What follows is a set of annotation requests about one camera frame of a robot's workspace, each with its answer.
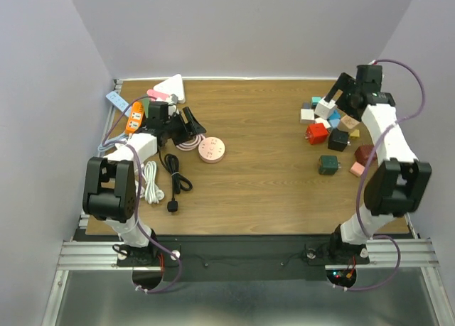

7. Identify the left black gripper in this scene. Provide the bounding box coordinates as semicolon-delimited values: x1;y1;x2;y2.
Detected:
163;107;206;146

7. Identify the white grey cube plug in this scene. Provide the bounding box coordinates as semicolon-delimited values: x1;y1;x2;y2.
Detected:
314;98;337;119

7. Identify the pink round socket with cable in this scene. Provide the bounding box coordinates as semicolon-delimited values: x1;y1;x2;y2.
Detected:
176;134;226;163

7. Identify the beige cube plug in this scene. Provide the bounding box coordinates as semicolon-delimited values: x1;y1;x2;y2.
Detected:
337;115;360;132

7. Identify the dark green cube plug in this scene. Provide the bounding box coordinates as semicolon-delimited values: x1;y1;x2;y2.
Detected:
318;155;341;175

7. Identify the green power strip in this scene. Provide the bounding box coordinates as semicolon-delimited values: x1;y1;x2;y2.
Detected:
142;97;151;117

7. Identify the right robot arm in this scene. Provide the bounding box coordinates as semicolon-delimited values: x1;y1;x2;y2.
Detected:
325;65;432;262

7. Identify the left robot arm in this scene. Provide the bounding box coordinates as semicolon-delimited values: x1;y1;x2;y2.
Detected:
82;102;206;265

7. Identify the blue cube plug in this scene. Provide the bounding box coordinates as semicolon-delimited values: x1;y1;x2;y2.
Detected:
328;110;341;129

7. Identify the teal cube plug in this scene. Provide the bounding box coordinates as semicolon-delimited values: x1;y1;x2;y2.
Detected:
311;97;321;109

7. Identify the small white cube plug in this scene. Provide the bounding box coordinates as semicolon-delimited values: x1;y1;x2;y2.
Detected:
314;117;332;131

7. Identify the yellow cube plug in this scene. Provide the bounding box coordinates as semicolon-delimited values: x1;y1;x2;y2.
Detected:
349;129;360;140

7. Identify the black cube plug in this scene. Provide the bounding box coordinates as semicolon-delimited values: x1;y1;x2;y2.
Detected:
328;129;350;152

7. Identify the dark red cube plug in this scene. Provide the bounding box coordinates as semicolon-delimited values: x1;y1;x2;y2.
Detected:
354;144;378;166

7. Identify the pink cube plug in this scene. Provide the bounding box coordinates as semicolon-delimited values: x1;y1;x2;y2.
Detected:
349;162;365;178

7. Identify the white triangular power strip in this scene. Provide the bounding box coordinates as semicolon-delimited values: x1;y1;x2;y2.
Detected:
153;74;186;104

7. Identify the pink triangular power strip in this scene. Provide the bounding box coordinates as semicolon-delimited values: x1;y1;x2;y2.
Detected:
146;89;169;101

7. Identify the orange power strip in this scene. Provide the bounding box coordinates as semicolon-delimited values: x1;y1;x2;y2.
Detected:
124;102;145;135

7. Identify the light blue power strip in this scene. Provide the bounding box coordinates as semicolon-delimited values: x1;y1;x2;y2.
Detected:
105;91;129;112

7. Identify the black power cord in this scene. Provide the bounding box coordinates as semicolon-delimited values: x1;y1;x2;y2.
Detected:
158;153;193;214

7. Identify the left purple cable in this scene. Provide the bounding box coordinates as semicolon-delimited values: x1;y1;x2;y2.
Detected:
101;94;183;295

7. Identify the purple cable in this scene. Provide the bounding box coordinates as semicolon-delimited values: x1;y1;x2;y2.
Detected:
332;58;427;292
101;94;183;295

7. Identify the white cable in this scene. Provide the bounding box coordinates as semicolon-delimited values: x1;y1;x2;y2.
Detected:
134;93;181;205

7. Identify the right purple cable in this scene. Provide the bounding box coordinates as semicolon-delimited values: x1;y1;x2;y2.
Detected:
332;58;427;292

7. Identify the light blue cable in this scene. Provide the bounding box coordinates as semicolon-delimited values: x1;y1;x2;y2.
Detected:
97;134;129;153

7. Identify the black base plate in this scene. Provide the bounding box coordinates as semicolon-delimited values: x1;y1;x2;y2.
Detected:
112;234;369;288

